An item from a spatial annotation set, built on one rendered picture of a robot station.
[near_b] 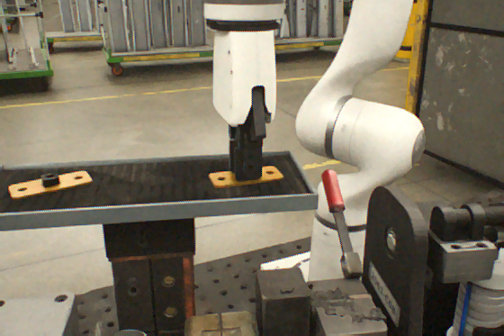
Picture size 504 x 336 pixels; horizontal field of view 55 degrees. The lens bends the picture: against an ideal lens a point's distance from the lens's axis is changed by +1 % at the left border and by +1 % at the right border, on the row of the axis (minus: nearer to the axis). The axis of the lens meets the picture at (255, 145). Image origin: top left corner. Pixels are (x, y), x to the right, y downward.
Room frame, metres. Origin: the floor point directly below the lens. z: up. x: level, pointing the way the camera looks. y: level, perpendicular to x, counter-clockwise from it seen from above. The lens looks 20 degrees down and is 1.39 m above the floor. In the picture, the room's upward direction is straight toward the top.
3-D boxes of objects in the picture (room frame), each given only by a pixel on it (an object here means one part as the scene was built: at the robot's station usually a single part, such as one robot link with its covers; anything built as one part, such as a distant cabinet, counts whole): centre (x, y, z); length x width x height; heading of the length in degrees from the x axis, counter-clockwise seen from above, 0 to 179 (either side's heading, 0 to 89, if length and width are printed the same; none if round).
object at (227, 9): (0.53, 0.01, 1.35); 0.09 x 0.08 x 0.03; 17
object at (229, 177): (0.52, 0.01, 1.17); 0.08 x 0.04 x 0.01; 107
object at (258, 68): (0.52, 0.01, 1.29); 0.10 x 0.07 x 0.11; 17
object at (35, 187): (0.50, 0.23, 1.17); 0.08 x 0.04 x 0.01; 122
